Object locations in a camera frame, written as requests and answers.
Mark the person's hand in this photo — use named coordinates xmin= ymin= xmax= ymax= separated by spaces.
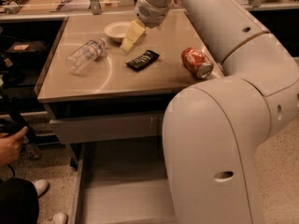
xmin=0 ymin=127 xmax=28 ymax=166

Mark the clear plastic water bottle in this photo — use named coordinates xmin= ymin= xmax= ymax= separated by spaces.
xmin=65 ymin=38 xmax=106 ymax=75

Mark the person's dark trouser leg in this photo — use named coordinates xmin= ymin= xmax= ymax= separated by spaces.
xmin=0 ymin=178 xmax=39 ymax=224

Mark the black bag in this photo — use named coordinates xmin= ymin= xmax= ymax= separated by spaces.
xmin=5 ymin=40 xmax=48 ymax=69

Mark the black tripod stand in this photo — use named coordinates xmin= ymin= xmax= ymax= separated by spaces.
xmin=0 ymin=91 xmax=42 ymax=161

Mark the grey top drawer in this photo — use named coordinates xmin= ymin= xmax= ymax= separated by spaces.
xmin=50 ymin=112 xmax=164 ymax=144

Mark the orange soda can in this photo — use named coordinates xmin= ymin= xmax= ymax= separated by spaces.
xmin=181 ymin=48 xmax=214 ymax=79

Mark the black rxbar chocolate bar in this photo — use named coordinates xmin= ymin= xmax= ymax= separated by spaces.
xmin=126 ymin=50 xmax=160 ymax=71

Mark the white bowl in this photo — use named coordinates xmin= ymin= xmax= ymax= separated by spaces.
xmin=105 ymin=21 xmax=130 ymax=43

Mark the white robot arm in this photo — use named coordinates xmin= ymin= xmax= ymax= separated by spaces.
xmin=135 ymin=0 xmax=299 ymax=224

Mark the open grey middle drawer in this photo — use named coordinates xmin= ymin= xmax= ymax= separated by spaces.
xmin=70 ymin=136 xmax=177 ymax=224

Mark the grey drawer cabinet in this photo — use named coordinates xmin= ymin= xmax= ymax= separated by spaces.
xmin=34 ymin=10 xmax=225 ymax=170

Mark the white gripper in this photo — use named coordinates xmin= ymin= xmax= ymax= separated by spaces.
xmin=121 ymin=0 xmax=170 ymax=54

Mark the white sneaker lower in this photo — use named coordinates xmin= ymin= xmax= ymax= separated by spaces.
xmin=45 ymin=212 xmax=67 ymax=224

